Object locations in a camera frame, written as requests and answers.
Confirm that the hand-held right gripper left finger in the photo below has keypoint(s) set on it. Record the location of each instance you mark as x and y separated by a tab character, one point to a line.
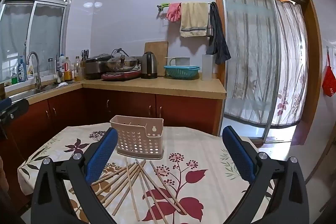
102	153

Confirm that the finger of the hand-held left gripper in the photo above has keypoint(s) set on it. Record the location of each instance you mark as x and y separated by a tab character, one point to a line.
5	103
18	108

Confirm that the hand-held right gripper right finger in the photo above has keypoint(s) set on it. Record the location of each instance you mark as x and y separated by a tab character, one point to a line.
237	153

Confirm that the pink plastic utensil basket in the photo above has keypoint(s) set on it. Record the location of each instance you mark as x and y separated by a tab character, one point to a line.
136	134

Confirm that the pile of wooden chopsticks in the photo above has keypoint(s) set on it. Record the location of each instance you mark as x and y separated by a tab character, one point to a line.
131	179

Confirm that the steel kitchen sink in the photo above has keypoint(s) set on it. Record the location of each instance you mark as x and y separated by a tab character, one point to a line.
31	92

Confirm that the green dish soap bottle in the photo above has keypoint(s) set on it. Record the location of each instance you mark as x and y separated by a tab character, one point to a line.
14	77

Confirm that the blue detergent bottle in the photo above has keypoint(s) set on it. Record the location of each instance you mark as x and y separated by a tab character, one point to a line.
22	70

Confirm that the white spray bottle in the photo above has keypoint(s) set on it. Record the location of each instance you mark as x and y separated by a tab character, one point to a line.
30	69

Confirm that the floral tablecloth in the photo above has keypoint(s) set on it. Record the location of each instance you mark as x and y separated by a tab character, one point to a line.
199	174

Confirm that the steel sink faucet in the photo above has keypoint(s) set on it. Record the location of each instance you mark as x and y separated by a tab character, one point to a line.
36	64

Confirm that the clear glass jar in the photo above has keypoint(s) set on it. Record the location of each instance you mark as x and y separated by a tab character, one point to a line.
50	66

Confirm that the metal ladle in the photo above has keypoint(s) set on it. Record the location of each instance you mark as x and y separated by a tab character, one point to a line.
59	74

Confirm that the white plastic bottle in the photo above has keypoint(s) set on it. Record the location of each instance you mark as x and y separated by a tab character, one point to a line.
62	62

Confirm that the red-brown kitchen cabinet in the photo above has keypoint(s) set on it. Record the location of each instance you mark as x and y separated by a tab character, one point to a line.
183	111

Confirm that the cooking oil bottle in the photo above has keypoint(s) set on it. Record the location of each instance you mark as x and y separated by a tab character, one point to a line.
78	69

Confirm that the red induction cooker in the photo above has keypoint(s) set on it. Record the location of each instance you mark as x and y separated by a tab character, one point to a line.
120	75

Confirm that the knife block with knives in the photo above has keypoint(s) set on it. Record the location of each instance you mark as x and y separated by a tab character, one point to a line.
85	54

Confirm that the dark rice cooker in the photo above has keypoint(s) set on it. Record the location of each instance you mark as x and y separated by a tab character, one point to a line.
94	66

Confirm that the tall white plastic container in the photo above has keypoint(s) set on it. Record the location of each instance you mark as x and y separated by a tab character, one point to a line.
206	69

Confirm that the steel wok with lid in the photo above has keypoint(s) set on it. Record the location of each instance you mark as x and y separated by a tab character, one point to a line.
122	62

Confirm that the sheer patterned curtain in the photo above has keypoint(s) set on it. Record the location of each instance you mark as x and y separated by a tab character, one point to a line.
249	56

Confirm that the teal plastic colander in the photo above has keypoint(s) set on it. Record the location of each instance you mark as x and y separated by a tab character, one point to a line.
182	71

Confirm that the black steel electric kettle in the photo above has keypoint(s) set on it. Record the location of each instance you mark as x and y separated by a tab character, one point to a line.
149	66

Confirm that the light green mug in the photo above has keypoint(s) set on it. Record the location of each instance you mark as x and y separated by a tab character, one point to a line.
181	61

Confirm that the dark grey cloth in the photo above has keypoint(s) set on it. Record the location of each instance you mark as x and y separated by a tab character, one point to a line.
219	40

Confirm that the red hanging bag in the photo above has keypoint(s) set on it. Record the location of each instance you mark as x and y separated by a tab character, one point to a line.
328	82

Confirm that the wooden cutting board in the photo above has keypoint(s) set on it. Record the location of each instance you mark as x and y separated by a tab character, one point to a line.
157	47

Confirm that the small steel cup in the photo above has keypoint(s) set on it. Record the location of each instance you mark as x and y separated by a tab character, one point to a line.
210	31

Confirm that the beige striped towel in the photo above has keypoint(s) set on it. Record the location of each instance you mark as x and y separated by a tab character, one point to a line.
194	19

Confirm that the metal towel rack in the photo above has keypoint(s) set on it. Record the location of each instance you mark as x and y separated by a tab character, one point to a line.
160	12

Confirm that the pink rubber gloves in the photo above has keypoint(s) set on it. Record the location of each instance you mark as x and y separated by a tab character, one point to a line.
173	12

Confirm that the green plastic tool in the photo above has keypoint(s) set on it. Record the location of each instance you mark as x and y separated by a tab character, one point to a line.
165	5

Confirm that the aluminium frame window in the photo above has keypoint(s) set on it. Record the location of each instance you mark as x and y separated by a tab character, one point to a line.
39	24

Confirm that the wooden sliding door frame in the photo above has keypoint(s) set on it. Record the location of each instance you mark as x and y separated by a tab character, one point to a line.
313	56

